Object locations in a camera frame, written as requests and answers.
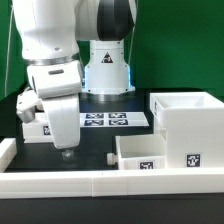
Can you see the white drawer box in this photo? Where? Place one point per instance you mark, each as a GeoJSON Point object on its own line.
{"type": "Point", "coordinates": [38, 130]}
{"type": "Point", "coordinates": [138, 152]}

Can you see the white front barrier rail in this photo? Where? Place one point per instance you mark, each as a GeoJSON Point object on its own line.
{"type": "Point", "coordinates": [111, 183]}

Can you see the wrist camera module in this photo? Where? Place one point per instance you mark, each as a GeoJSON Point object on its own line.
{"type": "Point", "coordinates": [27, 104]}

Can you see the white front drawer box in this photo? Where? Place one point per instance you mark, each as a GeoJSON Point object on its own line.
{"type": "Point", "coordinates": [138, 152]}

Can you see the fiducial marker sheet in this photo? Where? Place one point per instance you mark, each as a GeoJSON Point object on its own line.
{"type": "Point", "coordinates": [113, 119]}

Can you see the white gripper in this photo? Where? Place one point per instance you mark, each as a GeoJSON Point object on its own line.
{"type": "Point", "coordinates": [63, 118]}

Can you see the white barrier rail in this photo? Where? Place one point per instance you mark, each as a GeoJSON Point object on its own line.
{"type": "Point", "coordinates": [111, 183]}
{"type": "Point", "coordinates": [8, 150]}

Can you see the white drawer cabinet frame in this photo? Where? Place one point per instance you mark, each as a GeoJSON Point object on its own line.
{"type": "Point", "coordinates": [192, 125]}

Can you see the white left barrier rail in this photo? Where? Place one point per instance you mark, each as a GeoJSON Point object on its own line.
{"type": "Point", "coordinates": [8, 150]}

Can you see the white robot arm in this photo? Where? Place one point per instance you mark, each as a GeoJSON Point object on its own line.
{"type": "Point", "coordinates": [73, 48]}

